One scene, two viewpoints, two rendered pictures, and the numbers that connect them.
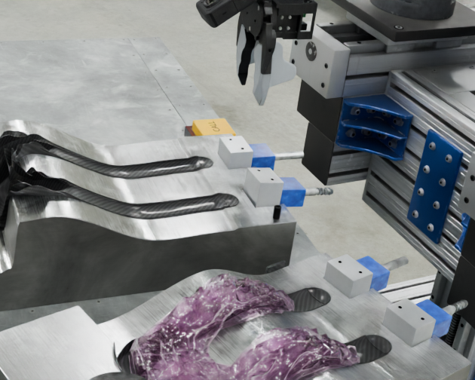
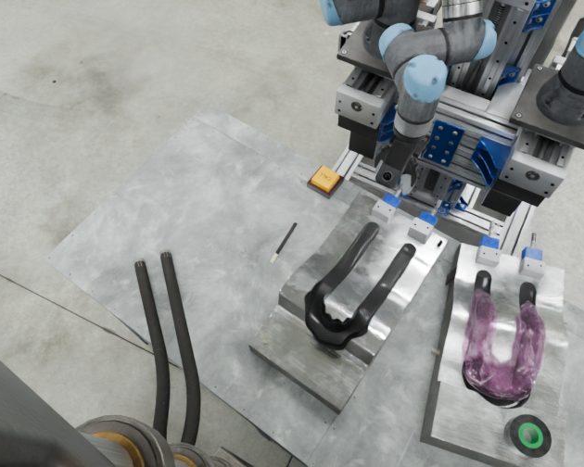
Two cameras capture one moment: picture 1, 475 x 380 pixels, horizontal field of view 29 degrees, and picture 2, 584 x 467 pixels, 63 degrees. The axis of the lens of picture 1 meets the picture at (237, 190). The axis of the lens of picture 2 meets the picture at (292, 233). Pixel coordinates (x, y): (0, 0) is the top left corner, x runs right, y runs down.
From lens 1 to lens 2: 1.02 m
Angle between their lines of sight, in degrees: 36
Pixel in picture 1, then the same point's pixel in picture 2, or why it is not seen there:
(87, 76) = (212, 170)
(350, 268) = (491, 254)
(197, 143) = (356, 213)
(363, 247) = (297, 104)
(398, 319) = (531, 271)
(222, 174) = (388, 230)
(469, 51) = not seen: hidden behind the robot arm
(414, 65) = not seen: hidden behind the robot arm
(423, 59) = not seen: hidden behind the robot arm
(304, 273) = (466, 265)
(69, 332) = (455, 399)
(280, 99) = (175, 18)
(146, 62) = (226, 133)
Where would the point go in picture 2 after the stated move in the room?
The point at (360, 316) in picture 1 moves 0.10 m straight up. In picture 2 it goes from (509, 275) to (525, 258)
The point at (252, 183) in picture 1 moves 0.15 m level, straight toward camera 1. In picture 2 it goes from (417, 233) to (454, 282)
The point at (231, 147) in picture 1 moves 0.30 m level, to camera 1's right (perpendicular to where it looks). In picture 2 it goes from (385, 213) to (476, 164)
